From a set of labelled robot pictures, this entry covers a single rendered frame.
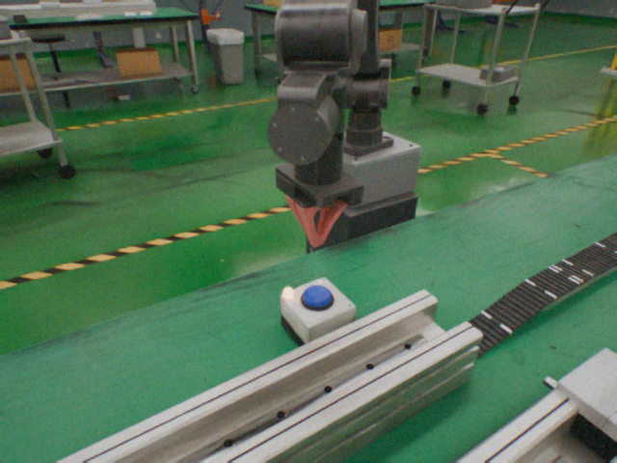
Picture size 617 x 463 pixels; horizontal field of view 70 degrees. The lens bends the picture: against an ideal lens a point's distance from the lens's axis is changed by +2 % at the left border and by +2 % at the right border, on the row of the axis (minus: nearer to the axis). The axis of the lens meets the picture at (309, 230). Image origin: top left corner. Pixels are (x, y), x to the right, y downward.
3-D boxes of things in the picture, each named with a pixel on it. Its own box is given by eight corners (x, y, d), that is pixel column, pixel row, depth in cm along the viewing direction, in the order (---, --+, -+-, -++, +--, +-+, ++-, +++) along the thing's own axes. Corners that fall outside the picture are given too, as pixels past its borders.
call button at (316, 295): (321, 290, 64) (321, 280, 63) (336, 306, 61) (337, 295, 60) (298, 300, 62) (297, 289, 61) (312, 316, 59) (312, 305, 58)
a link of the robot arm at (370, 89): (380, 115, 98) (356, 114, 99) (383, 67, 93) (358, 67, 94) (376, 126, 90) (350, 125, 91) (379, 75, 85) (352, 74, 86)
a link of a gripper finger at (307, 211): (304, 261, 53) (304, 193, 48) (277, 235, 58) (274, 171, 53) (349, 246, 56) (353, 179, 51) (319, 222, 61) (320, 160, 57)
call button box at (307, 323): (324, 306, 69) (325, 274, 66) (362, 344, 62) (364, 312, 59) (280, 324, 66) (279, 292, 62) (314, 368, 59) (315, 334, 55)
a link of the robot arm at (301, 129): (368, 8, 43) (282, 9, 45) (352, 20, 33) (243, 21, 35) (363, 127, 49) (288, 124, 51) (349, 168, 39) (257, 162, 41)
